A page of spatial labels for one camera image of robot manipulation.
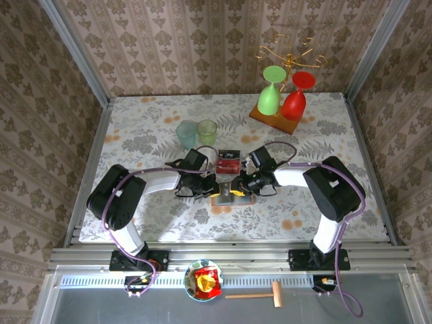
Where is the pink leather card holder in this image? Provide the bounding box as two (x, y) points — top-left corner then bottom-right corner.
(210, 182), (254, 207)

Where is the clear acrylic box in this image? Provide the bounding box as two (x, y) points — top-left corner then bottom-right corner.
(215, 148), (244, 176)

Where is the pale blue plastic cup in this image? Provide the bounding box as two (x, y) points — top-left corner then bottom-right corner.
(175, 121), (198, 151)

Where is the pale green plastic cup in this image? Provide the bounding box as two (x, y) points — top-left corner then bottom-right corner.
(196, 119), (219, 147)

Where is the gold glass rack wooden base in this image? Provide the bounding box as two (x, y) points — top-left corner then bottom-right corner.
(248, 32), (329, 136)

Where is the floral table cover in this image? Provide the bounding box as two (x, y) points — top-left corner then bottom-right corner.
(79, 92), (389, 243)

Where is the green plastic wine glass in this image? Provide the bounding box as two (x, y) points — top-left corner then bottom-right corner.
(256, 65), (286, 116)

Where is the red plastic wine glass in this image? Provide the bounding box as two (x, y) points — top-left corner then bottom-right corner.
(280, 71), (317, 122)

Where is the patterned ceramic bowl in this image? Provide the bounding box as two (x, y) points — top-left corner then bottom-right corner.
(184, 259), (225, 302)

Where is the red yellow snack bag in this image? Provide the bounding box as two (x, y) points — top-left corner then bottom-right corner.
(192, 266), (223, 300)

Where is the small wooden mallet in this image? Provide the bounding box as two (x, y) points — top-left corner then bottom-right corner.
(225, 280), (284, 308)

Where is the black connector box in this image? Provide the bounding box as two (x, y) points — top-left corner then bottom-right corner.
(312, 275), (338, 293)
(124, 275), (153, 293)

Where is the perforated metal strip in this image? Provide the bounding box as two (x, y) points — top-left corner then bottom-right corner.
(59, 273), (315, 290)

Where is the grey metal shelf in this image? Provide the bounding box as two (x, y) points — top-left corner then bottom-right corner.
(32, 269), (428, 324)

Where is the aluminium frame cross rail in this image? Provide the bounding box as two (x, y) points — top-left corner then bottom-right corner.
(47, 240), (419, 275)

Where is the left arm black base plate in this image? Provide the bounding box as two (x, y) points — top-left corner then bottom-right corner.
(108, 250), (170, 273)

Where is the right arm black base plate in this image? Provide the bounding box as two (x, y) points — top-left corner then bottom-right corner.
(288, 248), (351, 272)

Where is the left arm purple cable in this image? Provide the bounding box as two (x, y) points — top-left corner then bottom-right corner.
(101, 144), (219, 298)

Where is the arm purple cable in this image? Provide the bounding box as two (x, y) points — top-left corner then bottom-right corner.
(259, 141), (367, 319)
(101, 144), (219, 298)

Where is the aluminium side rail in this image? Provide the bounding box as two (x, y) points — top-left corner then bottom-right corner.
(342, 92), (400, 246)
(63, 97), (114, 249)

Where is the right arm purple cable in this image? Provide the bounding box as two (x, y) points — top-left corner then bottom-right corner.
(259, 141), (367, 319)

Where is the aluminium frame post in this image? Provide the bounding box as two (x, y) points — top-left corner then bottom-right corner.
(37, 0), (111, 108)
(343, 0), (411, 101)

